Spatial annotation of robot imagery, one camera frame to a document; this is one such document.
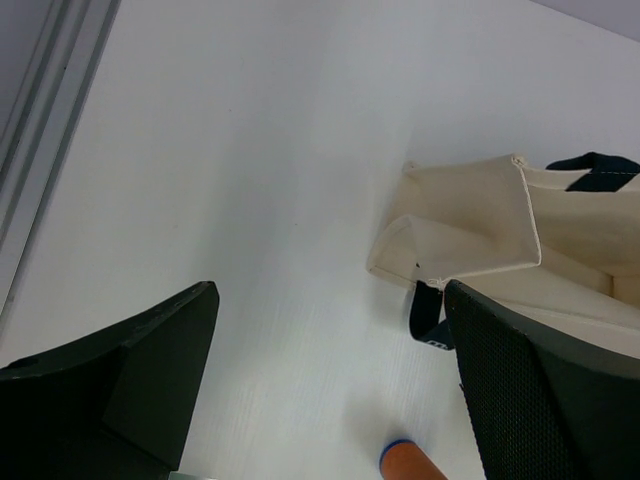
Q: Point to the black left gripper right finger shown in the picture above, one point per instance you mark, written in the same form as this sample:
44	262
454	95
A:
542	404

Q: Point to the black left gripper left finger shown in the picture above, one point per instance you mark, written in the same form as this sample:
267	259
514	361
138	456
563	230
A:
114	404

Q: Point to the blue pump bottle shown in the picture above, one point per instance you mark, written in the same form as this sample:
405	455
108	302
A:
403	459

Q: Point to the beige canvas tote bag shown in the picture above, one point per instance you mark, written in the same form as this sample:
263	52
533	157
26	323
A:
559	245

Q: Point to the left aluminium frame post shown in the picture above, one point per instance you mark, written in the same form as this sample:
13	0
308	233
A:
62	57

